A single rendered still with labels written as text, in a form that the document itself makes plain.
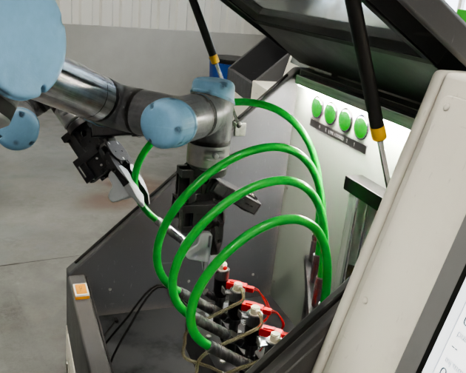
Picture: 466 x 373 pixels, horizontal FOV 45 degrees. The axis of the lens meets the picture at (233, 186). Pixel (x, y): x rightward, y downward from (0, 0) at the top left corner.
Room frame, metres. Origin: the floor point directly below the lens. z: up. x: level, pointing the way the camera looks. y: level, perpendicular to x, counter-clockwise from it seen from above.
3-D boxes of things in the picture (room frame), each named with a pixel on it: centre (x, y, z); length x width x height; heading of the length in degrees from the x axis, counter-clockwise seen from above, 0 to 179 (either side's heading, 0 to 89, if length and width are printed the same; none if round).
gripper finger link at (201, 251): (0.95, 0.05, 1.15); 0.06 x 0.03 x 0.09; 113
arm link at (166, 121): (0.88, 0.11, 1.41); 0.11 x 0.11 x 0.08; 63
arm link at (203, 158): (0.96, 0.05, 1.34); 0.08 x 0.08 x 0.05
